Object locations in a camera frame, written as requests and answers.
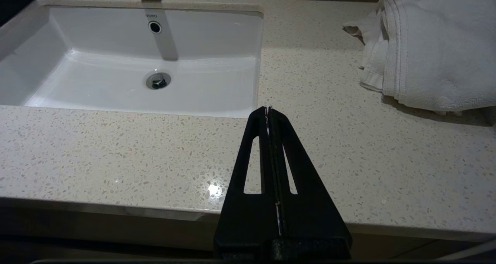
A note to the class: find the white folded towel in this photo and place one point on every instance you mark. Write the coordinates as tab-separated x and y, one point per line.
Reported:
438	50

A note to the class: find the chrome sink drain stopper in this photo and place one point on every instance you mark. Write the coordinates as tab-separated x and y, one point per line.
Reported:
158	80

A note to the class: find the white ceramic sink basin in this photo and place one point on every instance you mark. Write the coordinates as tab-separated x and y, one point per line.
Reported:
116	89

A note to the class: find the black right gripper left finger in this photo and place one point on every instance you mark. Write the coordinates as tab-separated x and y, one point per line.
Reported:
240	217

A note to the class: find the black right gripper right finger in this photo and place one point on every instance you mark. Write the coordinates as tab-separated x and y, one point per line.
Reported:
310	217

